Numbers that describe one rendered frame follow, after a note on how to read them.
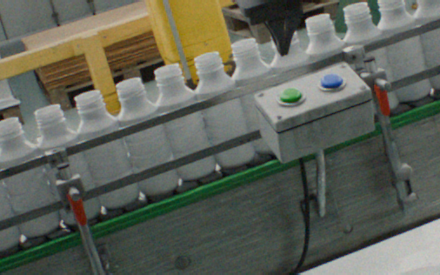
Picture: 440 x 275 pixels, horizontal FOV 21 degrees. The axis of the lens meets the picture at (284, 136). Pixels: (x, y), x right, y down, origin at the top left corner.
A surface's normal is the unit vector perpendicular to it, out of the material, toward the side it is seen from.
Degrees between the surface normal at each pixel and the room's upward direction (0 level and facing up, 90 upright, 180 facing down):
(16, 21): 90
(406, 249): 0
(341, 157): 90
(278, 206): 90
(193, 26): 90
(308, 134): 110
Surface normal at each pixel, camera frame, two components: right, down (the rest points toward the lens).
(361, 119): 0.39, 0.50
